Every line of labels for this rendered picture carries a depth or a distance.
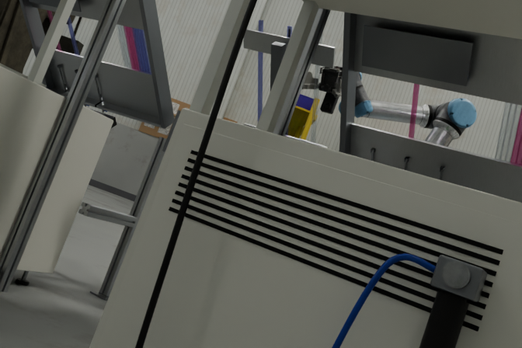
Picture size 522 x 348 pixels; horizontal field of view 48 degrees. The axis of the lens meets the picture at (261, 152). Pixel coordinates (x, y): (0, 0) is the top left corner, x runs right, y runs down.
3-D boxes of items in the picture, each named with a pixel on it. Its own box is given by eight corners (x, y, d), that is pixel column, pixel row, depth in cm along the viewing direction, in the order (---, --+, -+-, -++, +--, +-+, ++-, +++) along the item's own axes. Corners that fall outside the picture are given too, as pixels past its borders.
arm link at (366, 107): (368, 113, 234) (356, 88, 234) (377, 109, 223) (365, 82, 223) (350, 120, 233) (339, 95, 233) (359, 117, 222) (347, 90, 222)
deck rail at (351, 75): (338, 182, 195) (346, 172, 199) (343, 183, 194) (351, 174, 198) (346, -40, 158) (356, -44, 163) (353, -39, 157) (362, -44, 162)
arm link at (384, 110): (450, 108, 250) (338, 92, 244) (462, 104, 239) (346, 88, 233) (448, 135, 249) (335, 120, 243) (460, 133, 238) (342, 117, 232)
